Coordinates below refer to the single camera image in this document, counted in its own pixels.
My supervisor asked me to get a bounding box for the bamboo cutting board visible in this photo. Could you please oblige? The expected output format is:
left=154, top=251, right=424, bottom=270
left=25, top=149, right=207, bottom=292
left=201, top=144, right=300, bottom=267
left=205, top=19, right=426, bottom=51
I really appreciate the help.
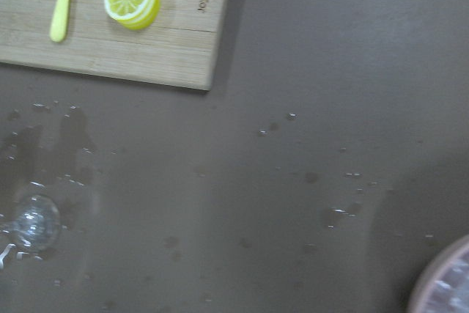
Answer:
left=1, top=0, right=227, bottom=90

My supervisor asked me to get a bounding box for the clear ice cubes pile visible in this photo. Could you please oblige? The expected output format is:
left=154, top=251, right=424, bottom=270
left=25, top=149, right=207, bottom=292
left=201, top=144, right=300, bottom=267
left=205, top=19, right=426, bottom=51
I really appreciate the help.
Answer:
left=424, top=259, right=468, bottom=313

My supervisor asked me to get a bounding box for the yellow plastic knife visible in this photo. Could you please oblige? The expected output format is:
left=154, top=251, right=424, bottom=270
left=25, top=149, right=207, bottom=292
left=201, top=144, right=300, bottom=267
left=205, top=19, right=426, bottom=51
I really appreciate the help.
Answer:
left=49, top=0, right=70, bottom=43

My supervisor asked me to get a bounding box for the yellow lemon slice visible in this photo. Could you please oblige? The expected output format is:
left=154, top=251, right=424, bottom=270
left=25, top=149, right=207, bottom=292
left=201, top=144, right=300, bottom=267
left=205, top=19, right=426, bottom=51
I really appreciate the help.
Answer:
left=103, top=0, right=160, bottom=30

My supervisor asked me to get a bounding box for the pink bowl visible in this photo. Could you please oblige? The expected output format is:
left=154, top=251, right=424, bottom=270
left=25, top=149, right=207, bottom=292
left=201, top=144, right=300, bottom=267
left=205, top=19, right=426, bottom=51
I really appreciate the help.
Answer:
left=406, top=235, right=468, bottom=313

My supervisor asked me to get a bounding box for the clear wine glass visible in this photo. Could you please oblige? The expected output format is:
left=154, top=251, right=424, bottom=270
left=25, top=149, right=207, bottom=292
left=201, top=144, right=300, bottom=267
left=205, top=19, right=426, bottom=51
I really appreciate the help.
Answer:
left=1, top=194, right=62, bottom=270

